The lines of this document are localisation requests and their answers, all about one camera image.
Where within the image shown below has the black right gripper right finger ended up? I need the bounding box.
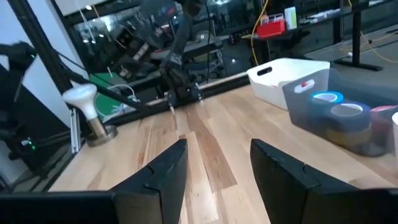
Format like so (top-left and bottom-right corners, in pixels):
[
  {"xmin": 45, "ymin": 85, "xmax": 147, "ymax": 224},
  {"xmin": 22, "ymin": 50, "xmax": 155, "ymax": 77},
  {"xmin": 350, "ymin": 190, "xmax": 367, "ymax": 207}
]
[{"xmin": 249, "ymin": 138, "xmax": 358, "ymax": 224}]

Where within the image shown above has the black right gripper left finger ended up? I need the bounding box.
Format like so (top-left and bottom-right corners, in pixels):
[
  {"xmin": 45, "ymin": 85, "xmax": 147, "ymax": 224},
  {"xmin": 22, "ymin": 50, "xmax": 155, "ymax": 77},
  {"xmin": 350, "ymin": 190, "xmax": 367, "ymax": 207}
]
[{"xmin": 109, "ymin": 138, "xmax": 190, "ymax": 224}]

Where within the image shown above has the yellow tape roll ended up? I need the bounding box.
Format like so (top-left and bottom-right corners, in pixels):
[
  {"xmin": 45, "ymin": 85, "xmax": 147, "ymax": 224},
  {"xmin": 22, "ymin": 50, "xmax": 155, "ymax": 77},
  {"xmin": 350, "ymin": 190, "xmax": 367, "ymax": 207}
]
[{"xmin": 325, "ymin": 126, "xmax": 373, "ymax": 147}]

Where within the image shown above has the teal tape roll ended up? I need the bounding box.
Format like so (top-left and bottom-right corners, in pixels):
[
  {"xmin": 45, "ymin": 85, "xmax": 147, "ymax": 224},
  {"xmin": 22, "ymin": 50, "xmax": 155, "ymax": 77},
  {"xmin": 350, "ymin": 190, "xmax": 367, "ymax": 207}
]
[{"xmin": 307, "ymin": 90, "xmax": 345, "ymax": 125}]

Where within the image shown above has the dark blue tape roll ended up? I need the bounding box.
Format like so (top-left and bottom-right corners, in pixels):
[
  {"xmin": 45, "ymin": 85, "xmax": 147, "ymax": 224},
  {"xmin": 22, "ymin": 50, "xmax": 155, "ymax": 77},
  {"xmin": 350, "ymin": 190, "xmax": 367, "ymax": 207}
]
[{"xmin": 323, "ymin": 101, "xmax": 373, "ymax": 133}]

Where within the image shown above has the pink tape roll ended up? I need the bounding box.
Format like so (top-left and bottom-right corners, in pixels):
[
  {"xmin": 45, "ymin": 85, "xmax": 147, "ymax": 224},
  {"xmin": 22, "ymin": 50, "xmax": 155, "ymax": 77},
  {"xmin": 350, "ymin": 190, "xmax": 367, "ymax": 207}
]
[{"xmin": 369, "ymin": 105, "xmax": 398, "ymax": 153}]

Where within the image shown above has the grey translucent plastic bin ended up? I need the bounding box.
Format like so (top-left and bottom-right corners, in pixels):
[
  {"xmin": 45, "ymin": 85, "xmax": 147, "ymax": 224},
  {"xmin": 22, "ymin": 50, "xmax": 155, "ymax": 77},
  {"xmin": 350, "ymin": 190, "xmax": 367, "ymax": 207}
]
[{"xmin": 282, "ymin": 67, "xmax": 398, "ymax": 158}]

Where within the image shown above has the green board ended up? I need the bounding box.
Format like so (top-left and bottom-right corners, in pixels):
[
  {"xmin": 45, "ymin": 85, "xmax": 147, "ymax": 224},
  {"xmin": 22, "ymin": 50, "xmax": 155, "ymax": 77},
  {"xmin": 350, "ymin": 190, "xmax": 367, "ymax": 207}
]
[{"xmin": 89, "ymin": 73, "xmax": 137, "ymax": 124}]

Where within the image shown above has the black electronics box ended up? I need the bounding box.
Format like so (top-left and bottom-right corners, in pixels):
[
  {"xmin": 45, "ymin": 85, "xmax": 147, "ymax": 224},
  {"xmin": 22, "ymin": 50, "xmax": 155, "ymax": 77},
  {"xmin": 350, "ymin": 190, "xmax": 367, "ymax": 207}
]
[{"xmin": 0, "ymin": 62, "xmax": 74, "ymax": 187}]

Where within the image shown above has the red storage bin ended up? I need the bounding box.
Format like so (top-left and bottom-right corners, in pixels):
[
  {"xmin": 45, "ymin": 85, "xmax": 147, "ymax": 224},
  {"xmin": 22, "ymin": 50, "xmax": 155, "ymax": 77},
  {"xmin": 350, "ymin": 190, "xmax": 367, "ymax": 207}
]
[{"xmin": 256, "ymin": 14, "xmax": 286, "ymax": 40}]

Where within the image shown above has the black floor stand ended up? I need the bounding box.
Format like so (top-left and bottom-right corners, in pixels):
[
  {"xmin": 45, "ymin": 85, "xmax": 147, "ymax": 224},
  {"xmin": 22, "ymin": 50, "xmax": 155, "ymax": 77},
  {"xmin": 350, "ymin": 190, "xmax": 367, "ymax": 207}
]
[{"xmin": 333, "ymin": 0, "xmax": 384, "ymax": 72}]

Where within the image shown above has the black diagonal support beam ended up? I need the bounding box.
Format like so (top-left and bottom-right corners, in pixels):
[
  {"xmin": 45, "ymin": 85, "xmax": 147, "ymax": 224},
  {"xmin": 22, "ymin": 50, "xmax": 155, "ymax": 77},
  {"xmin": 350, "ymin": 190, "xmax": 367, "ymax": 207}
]
[{"xmin": 6, "ymin": 0, "xmax": 74, "ymax": 94}]

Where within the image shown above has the white power adapter with cable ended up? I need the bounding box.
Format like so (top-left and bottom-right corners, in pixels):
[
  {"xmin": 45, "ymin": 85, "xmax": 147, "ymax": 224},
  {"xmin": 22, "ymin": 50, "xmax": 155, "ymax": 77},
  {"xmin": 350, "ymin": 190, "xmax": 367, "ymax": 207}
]
[{"xmin": 107, "ymin": 83, "xmax": 139, "ymax": 114}]

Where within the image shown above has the black aluminium table frame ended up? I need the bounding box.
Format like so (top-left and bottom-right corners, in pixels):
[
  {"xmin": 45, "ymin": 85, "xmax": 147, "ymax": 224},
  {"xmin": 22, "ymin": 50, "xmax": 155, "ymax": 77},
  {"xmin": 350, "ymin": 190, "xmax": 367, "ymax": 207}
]
[{"xmin": 51, "ymin": 48, "xmax": 251, "ymax": 127}]

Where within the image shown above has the yellow cable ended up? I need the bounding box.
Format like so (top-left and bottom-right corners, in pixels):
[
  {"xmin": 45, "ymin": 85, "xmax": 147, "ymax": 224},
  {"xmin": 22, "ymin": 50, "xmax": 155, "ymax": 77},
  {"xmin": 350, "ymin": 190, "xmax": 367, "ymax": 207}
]
[{"xmin": 249, "ymin": 0, "xmax": 271, "ymax": 67}]

